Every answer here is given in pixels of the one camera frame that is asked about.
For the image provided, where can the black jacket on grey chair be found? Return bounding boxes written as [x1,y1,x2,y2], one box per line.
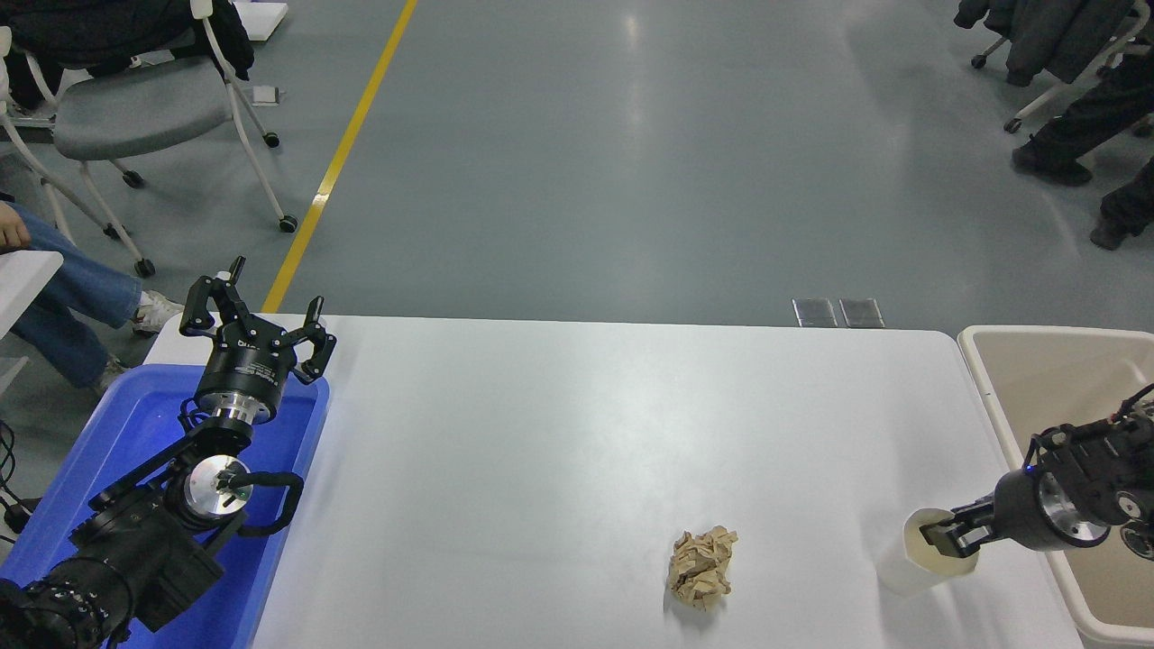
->
[0,0,255,111]

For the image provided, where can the walking person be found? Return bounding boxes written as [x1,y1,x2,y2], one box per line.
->
[1011,50,1154,252]

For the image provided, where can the large pale plastic bin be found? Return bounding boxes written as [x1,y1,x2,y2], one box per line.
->
[957,324,1154,649]

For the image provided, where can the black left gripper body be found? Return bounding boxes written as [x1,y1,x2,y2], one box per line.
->
[196,335,298,408]

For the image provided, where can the white flat board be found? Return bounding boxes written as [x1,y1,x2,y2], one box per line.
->
[231,0,289,42]

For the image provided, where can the dark grey hanging jacket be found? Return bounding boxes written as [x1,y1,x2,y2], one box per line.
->
[954,0,1139,87]

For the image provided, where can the blue plastic tray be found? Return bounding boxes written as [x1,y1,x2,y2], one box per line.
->
[0,363,331,649]

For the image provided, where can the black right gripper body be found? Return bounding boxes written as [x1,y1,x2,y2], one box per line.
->
[994,469,1052,552]

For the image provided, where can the seated person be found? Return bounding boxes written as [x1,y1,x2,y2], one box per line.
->
[0,200,186,398]

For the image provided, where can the white side table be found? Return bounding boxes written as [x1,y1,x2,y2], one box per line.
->
[0,251,65,398]

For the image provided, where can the grey wheeled chair white frame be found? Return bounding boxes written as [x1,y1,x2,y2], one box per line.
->
[0,0,299,279]

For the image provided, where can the seated person's hand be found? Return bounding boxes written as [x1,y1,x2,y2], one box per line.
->
[0,203,32,252]

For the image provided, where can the white paper cup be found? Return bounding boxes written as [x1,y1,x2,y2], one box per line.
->
[876,507,981,598]

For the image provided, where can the black floor cables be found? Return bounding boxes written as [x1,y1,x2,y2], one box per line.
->
[0,419,41,542]

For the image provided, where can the white framed wheeled chair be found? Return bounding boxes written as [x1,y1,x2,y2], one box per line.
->
[970,0,1154,136]

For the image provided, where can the silver floor plate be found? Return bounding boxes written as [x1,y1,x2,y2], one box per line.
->
[792,297,839,329]
[838,297,885,329]

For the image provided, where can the crumpled tan paper ball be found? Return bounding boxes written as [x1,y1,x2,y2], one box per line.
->
[667,526,738,612]

